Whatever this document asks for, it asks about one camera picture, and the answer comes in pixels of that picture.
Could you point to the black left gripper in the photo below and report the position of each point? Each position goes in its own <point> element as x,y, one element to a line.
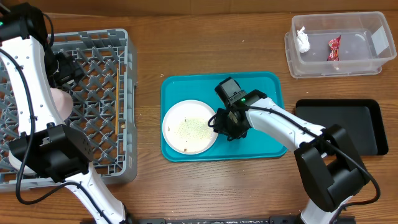
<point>66,72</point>

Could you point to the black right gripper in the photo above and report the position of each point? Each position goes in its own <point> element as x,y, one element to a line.
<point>219,127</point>

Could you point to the pink plastic cup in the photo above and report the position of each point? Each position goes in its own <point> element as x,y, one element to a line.
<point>63,102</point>

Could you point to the white round plate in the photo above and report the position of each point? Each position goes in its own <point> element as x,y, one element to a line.
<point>185,127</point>

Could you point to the wooden chopstick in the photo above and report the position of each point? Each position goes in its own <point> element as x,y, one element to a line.
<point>117,104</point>

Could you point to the white napkin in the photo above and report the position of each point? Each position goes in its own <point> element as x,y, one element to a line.
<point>302,40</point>

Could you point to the grey-white small bowl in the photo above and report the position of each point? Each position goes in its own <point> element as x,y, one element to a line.
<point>16,163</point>

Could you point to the red snack wrapper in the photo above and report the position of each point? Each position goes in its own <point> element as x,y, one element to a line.
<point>334,45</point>

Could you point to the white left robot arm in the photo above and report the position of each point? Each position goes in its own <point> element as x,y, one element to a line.
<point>45,144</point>

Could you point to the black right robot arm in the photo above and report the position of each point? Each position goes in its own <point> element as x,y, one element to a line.
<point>330,167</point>

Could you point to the grey dishwasher rack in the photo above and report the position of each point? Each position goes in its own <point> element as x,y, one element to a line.
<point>99,53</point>

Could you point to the teal plastic tray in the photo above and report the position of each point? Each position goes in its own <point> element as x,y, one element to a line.
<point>255,145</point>

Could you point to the clear plastic container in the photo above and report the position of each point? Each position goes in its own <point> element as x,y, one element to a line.
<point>366,44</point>

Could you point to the black plastic bin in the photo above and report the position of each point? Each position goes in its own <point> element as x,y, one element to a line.
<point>361,118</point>

